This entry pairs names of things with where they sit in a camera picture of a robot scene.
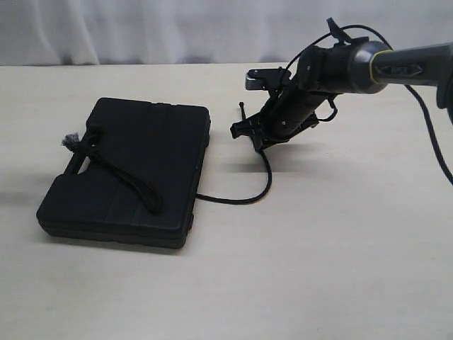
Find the white backdrop curtain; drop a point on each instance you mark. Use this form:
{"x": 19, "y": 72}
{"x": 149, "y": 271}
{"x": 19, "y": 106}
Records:
{"x": 175, "y": 32}

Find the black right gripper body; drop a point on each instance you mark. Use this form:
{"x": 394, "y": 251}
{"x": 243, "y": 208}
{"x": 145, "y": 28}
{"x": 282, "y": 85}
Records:
{"x": 285, "y": 116}

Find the black plastic carry case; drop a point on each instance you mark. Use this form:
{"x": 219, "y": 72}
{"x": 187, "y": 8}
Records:
{"x": 132, "y": 177}

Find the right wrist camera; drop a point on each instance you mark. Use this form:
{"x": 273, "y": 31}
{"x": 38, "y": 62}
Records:
{"x": 267, "y": 79}

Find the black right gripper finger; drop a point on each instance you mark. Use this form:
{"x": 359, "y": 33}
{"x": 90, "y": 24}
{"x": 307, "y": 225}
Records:
{"x": 269, "y": 141}
{"x": 259, "y": 141}

